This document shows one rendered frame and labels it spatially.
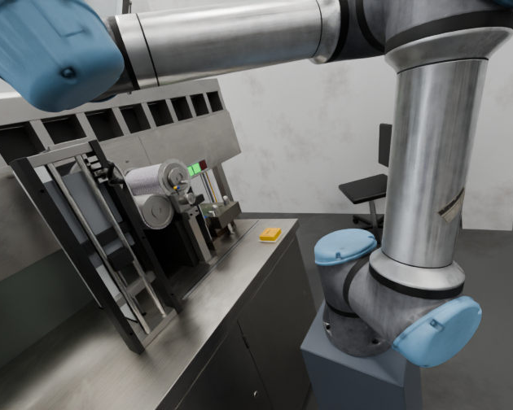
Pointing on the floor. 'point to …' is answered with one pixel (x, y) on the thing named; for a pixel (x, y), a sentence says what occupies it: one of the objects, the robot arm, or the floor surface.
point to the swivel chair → (371, 185)
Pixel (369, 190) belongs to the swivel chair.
